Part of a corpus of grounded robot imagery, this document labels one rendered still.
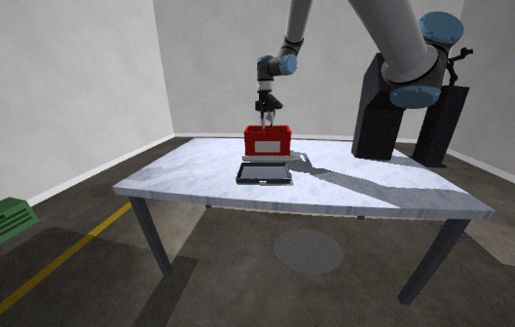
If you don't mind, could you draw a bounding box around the red crate with dividers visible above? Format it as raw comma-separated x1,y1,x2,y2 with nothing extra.
244,126,291,156

